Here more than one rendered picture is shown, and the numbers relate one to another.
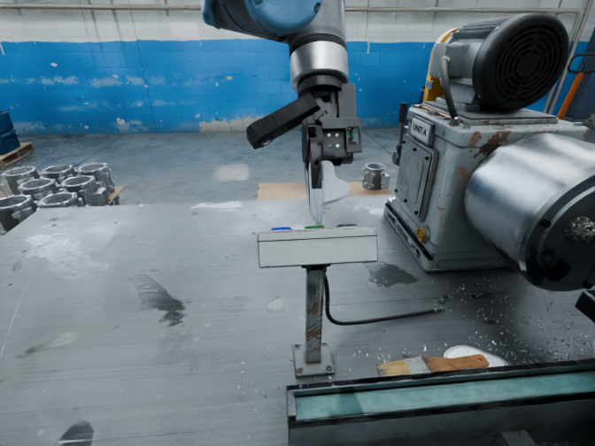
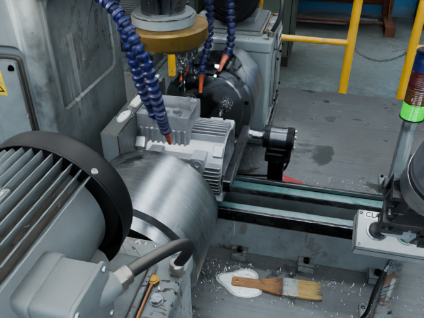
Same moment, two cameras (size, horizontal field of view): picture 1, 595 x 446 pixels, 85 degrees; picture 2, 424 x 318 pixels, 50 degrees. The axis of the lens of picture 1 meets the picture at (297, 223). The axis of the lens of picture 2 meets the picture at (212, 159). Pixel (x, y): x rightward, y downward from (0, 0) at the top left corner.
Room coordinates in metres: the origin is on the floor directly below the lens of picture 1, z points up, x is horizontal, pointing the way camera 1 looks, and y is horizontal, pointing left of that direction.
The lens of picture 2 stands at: (1.09, -0.16, 1.62)
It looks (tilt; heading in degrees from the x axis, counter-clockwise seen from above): 34 degrees down; 199
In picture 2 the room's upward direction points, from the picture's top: straight up
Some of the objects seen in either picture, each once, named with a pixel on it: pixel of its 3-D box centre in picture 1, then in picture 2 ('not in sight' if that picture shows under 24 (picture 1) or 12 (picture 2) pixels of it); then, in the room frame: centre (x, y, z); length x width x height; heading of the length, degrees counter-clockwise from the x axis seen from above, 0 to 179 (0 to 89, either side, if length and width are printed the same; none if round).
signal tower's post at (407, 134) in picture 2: not in sight; (409, 123); (-0.11, 0.00, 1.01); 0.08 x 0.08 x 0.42; 5
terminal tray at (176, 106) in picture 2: not in sight; (170, 119); (0.25, -0.55, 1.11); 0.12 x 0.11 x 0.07; 95
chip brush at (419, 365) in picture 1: (434, 368); (276, 286); (0.38, -0.25, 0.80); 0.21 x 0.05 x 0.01; 100
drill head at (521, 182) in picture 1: (533, 198); (130, 252); (0.60, -0.48, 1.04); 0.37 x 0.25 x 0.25; 5
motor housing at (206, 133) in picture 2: not in sight; (187, 155); (0.24, -0.51, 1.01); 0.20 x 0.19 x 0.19; 95
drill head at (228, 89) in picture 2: not in sight; (218, 88); (-0.09, -0.54, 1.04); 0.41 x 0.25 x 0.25; 5
